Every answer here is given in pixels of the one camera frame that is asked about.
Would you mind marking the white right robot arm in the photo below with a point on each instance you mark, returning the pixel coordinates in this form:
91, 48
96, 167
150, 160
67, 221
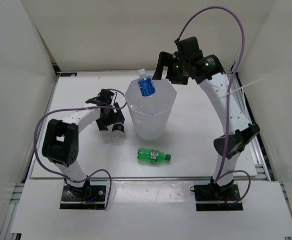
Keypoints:
209, 74

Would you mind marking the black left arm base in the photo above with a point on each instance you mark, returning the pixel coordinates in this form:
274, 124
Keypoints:
91, 196

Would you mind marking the blue label bottle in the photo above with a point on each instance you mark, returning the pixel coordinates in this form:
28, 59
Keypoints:
145, 83

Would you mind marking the black label small bottle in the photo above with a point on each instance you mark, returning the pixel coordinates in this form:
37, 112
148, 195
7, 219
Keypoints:
118, 136

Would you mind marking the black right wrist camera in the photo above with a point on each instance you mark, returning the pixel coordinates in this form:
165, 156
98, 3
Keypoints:
188, 49

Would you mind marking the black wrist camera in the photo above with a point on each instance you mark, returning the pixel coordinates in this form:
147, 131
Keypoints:
105, 98
188, 49

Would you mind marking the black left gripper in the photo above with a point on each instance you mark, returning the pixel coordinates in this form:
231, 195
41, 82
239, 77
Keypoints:
117, 117

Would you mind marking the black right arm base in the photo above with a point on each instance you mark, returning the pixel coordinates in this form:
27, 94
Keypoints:
210, 197

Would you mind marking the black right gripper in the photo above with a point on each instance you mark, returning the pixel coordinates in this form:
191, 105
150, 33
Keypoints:
164, 59

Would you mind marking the green plastic soda bottle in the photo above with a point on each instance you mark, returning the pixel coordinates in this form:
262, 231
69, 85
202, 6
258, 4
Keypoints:
152, 156

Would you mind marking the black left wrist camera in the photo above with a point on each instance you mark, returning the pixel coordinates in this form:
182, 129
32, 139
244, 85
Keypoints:
105, 98

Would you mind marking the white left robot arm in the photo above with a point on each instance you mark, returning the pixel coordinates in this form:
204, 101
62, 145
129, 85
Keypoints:
61, 141

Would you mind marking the white plastic bin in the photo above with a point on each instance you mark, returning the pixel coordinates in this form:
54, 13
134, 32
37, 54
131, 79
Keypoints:
150, 114

